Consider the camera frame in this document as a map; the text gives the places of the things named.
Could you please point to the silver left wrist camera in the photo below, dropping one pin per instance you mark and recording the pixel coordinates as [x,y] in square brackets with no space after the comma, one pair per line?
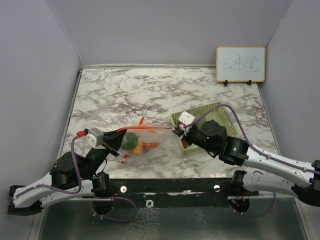
[93,137]

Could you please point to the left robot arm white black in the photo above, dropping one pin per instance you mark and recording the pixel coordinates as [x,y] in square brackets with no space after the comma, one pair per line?
[73,175]

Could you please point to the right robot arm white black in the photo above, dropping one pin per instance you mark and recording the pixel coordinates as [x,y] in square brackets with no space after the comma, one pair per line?
[284,175]

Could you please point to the yellow green mango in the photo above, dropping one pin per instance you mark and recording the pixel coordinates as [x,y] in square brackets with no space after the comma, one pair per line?
[130,141]

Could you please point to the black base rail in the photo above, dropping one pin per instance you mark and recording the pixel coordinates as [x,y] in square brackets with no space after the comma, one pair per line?
[171,192]

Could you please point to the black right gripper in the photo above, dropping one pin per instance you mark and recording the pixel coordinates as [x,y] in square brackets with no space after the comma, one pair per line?
[185,133]

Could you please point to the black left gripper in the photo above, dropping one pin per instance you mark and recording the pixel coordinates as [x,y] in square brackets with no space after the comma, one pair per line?
[112,140]

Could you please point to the orange fruit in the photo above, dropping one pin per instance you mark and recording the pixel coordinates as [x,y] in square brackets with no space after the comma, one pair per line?
[138,150]

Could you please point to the clear zip top bag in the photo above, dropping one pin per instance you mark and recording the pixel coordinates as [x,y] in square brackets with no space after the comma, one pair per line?
[108,121]

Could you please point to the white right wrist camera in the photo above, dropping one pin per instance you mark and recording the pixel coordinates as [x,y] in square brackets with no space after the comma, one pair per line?
[185,120]

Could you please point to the small framed whiteboard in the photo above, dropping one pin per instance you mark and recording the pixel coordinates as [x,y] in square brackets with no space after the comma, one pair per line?
[240,64]

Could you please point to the pale green plastic basket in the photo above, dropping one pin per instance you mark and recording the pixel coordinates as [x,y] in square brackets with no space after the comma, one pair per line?
[220,115]

